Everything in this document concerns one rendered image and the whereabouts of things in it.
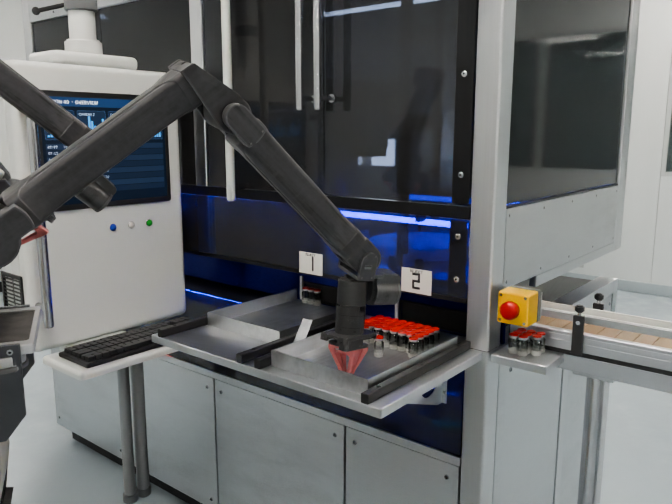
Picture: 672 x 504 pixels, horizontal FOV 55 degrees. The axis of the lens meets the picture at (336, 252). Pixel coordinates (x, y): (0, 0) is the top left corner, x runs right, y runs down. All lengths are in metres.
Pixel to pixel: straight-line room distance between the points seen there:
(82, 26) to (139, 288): 0.75
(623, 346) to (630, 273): 4.69
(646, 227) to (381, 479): 4.63
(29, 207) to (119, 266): 0.99
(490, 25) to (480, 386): 0.80
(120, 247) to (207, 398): 0.62
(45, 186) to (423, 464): 1.15
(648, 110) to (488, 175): 4.68
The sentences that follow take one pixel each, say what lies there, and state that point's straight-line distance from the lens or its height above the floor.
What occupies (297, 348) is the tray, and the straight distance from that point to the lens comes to 1.46.
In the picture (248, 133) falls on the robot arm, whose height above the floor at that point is 1.37.
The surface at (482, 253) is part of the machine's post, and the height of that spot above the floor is 1.11.
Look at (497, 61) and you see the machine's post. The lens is 1.45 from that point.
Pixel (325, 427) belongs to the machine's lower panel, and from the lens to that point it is 1.89.
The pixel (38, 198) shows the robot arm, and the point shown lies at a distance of 0.98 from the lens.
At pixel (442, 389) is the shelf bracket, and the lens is 1.60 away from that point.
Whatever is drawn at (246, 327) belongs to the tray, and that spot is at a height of 0.90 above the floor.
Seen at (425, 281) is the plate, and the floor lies 1.02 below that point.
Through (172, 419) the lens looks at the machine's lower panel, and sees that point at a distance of 2.45.
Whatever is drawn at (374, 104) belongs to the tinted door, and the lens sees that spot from 1.62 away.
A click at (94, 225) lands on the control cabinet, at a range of 1.90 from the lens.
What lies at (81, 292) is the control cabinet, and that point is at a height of 0.94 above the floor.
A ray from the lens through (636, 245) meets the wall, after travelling 6.15.
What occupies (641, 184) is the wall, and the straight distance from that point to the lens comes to 6.09.
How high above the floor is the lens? 1.37
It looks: 10 degrees down
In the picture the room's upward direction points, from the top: straight up
